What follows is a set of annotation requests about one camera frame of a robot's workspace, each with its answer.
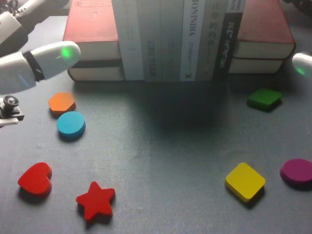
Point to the black-and-white spine book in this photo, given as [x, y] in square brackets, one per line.
[225, 48]

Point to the Fashion India white book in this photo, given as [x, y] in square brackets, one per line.
[192, 48]

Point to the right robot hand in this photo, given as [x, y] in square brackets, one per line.
[303, 63]

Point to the red hardcover book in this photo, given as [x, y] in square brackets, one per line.
[263, 22]
[90, 22]

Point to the dark-cover hardcover book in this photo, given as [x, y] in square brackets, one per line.
[256, 65]
[97, 73]

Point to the magenta round block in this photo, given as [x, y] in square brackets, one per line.
[298, 171]

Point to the red star block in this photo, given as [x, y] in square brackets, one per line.
[95, 201]

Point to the green square block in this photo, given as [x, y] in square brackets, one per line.
[264, 97]

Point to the grey table cloth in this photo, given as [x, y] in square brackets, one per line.
[156, 158]

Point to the grey plain-spine book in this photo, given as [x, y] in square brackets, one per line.
[171, 48]

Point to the blue round block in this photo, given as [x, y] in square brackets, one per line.
[70, 124]

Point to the yellow square block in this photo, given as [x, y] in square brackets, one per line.
[245, 181]

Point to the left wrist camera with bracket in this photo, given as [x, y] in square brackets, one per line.
[11, 103]

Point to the grey book with Chinese text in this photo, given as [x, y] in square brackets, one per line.
[212, 36]

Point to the red heart block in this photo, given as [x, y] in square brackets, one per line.
[34, 179]

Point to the orange hexagon block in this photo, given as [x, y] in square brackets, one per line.
[62, 102]

